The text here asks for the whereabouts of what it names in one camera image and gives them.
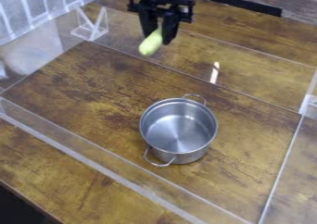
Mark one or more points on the clear acrylic triangle stand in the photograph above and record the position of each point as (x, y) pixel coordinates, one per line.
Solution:
(91, 30)

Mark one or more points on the stainless steel pot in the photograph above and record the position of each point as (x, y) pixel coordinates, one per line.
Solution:
(178, 128)

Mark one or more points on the black bar on table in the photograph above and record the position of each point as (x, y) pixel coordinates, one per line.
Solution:
(265, 9)

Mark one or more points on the clear acrylic barrier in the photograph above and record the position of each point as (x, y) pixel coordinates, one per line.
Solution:
(142, 181)

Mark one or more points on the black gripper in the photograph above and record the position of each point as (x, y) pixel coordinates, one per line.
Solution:
(171, 17)

